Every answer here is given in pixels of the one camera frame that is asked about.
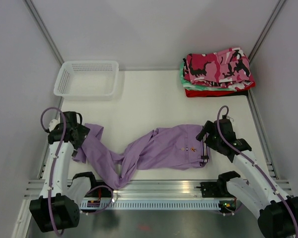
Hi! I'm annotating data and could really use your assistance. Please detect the lilac trousers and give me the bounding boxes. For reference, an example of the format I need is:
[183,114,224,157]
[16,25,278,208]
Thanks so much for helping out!
[73,124,210,189]

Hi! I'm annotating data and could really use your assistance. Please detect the white plastic basket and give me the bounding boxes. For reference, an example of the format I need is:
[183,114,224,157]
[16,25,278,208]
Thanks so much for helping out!
[54,60,119,101]

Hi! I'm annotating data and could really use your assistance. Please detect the pink camouflage trousers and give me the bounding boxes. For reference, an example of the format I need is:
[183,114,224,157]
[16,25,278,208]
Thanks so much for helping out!
[183,47,256,91]

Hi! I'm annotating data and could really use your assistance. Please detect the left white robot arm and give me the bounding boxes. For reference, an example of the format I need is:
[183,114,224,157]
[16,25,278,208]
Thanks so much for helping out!
[29,111,98,237]

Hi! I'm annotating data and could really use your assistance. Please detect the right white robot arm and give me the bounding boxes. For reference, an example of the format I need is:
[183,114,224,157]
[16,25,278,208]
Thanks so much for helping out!
[196,117,298,238]

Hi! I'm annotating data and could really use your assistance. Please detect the red folded trousers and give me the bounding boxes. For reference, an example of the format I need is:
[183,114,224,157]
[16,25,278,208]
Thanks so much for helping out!
[184,82,256,98]

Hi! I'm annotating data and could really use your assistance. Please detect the green tie-dye folded trousers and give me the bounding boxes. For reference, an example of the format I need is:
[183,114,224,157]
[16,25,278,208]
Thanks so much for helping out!
[179,63,236,92]

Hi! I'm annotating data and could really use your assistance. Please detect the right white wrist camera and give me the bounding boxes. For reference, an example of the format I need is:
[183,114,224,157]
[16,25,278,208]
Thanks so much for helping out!
[222,115,234,122]

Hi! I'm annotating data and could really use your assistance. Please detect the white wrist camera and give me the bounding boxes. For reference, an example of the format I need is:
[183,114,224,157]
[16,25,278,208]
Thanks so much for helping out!
[48,119,60,133]
[222,115,234,122]

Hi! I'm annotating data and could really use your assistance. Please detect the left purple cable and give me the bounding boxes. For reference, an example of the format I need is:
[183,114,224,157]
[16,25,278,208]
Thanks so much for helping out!
[40,107,68,236]

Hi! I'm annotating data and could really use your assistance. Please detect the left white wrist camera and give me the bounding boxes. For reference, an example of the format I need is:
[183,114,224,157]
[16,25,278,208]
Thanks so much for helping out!
[48,119,60,133]

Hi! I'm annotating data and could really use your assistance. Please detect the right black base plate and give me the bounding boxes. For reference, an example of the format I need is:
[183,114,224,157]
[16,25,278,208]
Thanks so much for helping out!
[200,181,224,198]

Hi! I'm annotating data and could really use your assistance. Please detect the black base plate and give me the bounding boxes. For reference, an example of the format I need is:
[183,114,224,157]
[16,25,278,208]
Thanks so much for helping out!
[87,182,113,199]
[200,181,224,198]

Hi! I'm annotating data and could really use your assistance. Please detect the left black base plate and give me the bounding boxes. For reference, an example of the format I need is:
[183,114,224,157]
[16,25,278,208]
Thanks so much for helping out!
[87,182,113,199]

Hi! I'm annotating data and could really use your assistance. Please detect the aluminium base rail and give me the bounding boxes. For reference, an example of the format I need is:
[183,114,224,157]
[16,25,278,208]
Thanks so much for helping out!
[23,179,294,200]

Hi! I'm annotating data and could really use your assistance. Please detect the white slotted cable duct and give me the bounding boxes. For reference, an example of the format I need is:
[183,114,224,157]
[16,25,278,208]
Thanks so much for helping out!
[78,200,236,211]

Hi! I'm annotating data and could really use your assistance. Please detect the left aluminium frame post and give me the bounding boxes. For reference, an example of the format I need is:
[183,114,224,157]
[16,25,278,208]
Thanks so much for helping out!
[23,0,65,66]

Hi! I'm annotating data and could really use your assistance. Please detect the aluminium frame post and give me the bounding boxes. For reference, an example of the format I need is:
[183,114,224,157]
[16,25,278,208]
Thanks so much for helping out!
[249,0,288,61]
[23,0,65,66]

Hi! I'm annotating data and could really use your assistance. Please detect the right aluminium frame post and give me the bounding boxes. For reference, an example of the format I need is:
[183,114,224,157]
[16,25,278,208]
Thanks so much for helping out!
[249,0,288,61]

